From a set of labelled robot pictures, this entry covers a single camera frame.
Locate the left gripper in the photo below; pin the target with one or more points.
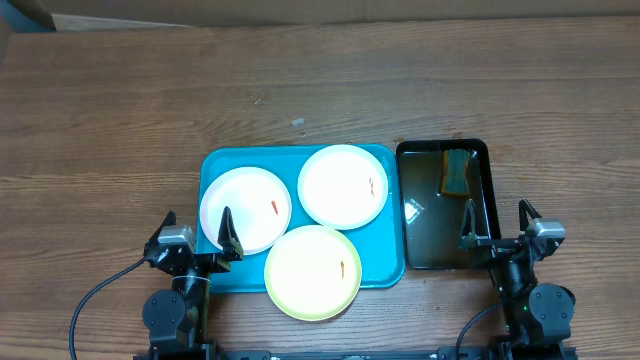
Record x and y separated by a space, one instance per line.
227 239

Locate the black water tray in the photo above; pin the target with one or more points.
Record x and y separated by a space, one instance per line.
432 222

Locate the yellow green sponge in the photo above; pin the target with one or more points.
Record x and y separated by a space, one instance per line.
455 164

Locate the blue plastic tray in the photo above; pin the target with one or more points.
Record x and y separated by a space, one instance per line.
380 243

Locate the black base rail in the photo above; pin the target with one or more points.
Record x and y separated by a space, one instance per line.
350 355

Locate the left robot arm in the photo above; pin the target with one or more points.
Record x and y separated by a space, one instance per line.
177 317

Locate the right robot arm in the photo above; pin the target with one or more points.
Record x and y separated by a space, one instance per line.
537 315

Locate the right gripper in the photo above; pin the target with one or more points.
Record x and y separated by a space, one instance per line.
471 239

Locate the white plate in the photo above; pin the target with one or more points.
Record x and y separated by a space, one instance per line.
260 205
343 187

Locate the yellow green plate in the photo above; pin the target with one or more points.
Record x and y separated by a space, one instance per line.
313 273

